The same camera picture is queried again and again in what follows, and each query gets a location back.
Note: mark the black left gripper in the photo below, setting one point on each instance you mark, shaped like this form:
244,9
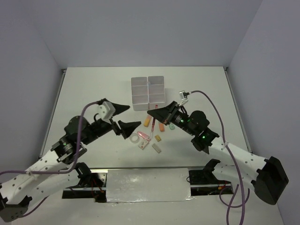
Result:
126,128

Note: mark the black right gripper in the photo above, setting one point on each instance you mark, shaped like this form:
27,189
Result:
165,115

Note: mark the red pen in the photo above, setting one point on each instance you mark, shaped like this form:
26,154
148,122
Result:
152,128

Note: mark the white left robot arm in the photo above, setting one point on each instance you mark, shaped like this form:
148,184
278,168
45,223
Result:
59,168

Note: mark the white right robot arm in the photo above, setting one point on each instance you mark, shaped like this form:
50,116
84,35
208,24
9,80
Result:
265,176

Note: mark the orange highlighter clear cap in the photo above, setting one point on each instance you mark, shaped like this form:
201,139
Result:
161,127

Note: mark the pink yellow highlighter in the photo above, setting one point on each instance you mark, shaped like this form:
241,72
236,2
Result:
147,121

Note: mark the clear tape roll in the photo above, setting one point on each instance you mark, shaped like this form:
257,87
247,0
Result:
134,138

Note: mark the pink utility knife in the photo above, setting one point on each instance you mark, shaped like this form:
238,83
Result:
144,136

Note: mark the small yellow box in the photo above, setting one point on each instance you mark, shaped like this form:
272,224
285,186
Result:
158,138

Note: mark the white right divided container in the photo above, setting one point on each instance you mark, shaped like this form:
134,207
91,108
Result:
156,92

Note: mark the white divided container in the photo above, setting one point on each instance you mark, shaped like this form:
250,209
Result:
156,92
139,90

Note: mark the white red staple box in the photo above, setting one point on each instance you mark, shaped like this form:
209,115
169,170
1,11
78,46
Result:
143,144

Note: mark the white left divided container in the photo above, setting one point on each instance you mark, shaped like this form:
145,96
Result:
139,90

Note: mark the white eraser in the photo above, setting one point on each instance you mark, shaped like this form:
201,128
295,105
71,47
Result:
156,148

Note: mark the silver foil cover plate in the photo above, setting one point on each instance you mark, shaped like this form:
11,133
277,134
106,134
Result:
147,185

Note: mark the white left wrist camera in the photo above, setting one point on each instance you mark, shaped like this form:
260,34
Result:
106,111

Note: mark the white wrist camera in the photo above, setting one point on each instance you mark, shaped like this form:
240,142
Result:
184,97
106,111

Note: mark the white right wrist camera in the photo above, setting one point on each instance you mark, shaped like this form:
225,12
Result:
184,97

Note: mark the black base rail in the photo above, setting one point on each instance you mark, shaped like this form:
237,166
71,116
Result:
199,186

